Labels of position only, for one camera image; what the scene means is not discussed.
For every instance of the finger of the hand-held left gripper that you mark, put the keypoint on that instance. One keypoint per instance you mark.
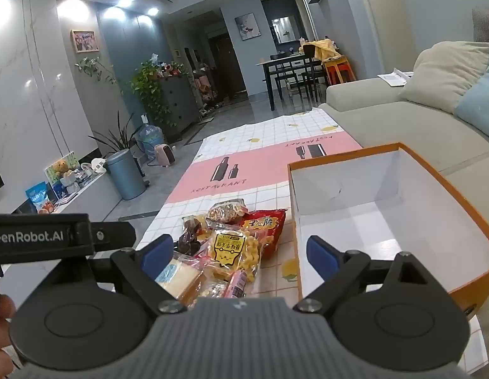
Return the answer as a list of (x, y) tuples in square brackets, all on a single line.
[(114, 236)]

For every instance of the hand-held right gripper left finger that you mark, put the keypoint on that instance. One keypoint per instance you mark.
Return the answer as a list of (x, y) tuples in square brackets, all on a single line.
[(159, 250)]

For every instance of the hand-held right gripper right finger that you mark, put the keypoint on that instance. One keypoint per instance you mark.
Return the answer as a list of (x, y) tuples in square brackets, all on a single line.
[(319, 252)]

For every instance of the long bread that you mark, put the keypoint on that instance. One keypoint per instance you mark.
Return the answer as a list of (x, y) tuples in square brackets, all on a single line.
[(177, 278)]

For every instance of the red snack packet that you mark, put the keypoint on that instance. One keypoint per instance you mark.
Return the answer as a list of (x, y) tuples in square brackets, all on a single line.
[(268, 229)]

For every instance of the orange cardboard box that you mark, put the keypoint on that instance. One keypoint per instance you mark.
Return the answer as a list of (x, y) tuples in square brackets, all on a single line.
[(386, 189)]

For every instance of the person's left hand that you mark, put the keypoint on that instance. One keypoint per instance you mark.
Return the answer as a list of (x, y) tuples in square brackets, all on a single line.
[(1, 310)]

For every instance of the black and gold candy packet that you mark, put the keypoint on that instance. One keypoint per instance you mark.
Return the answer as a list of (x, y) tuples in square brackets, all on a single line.
[(188, 243)]

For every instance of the blue snack bag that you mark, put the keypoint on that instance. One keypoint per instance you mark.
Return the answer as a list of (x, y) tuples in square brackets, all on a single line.
[(39, 199)]

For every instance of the brown candy in clear wrapper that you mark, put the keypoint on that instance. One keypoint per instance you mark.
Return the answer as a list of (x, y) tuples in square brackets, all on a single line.
[(194, 223)]

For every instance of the white low media cabinet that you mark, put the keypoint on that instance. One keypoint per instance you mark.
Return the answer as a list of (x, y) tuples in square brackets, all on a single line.
[(94, 195)]

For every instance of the blue-grey trash bin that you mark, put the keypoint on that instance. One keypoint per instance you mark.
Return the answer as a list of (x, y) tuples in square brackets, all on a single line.
[(124, 175)]

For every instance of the clear pastry packet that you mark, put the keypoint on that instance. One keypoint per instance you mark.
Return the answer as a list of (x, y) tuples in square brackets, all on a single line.
[(213, 286)]

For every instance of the waffle packet with yellow label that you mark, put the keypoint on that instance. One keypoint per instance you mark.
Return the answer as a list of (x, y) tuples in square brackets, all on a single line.
[(232, 248)]

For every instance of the teddy bear picture card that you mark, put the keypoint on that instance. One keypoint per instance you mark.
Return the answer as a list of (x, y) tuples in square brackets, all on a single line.
[(62, 167)]

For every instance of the pink space heater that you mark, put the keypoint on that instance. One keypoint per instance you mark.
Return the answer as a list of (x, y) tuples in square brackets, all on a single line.
[(165, 154)]

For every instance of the long-leaf potted plant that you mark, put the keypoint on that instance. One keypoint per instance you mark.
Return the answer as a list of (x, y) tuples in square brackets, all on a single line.
[(118, 138)]

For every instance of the blue water jug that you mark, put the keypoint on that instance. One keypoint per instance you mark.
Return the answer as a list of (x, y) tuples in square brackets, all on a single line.
[(149, 136)]

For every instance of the pink and white printed tablecloth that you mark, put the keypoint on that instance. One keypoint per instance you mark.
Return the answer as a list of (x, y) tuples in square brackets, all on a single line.
[(236, 158)]

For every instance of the dark grey cabinet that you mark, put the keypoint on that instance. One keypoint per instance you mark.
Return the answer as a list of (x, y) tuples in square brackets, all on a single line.
[(179, 102)]

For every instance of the trailing green pothos plant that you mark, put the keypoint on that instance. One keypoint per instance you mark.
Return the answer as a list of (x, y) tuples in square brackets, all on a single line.
[(147, 90)]

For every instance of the beige sofa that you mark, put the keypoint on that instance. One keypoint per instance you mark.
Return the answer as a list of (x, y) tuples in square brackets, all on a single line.
[(367, 110)]

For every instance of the shoe rack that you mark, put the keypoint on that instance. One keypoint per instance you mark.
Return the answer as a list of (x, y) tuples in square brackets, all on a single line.
[(205, 90)]

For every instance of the hanging vine plant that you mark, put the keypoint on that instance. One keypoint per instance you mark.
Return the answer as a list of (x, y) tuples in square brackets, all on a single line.
[(92, 69)]

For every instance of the orange stool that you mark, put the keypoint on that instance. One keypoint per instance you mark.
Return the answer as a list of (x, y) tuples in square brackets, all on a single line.
[(339, 69)]

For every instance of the white booklet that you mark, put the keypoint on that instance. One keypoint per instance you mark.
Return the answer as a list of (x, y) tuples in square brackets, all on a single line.
[(394, 77)]

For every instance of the black dining table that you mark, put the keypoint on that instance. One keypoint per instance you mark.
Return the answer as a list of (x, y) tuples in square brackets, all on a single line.
[(284, 63)]

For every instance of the yellow cloth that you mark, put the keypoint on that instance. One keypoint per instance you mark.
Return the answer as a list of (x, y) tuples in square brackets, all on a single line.
[(325, 49)]

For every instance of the black dining chair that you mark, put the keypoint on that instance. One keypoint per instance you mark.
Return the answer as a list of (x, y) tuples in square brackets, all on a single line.
[(309, 49)]

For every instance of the beige cushion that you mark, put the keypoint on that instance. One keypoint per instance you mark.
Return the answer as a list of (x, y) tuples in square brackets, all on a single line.
[(442, 71)]

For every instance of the light blue cushion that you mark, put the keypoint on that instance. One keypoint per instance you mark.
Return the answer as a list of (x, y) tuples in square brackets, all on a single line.
[(481, 102)]

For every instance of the grey cushion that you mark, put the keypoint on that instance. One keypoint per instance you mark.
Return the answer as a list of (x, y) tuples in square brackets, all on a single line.
[(485, 27)]

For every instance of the wooden photo frame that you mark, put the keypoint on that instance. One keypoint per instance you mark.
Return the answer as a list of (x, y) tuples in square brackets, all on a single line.
[(85, 41)]

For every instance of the wall mirror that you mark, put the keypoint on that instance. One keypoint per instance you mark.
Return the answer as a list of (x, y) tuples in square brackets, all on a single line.
[(286, 29)]

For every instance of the framed wall picture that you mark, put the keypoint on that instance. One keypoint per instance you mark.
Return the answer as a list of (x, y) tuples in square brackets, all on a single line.
[(247, 26)]

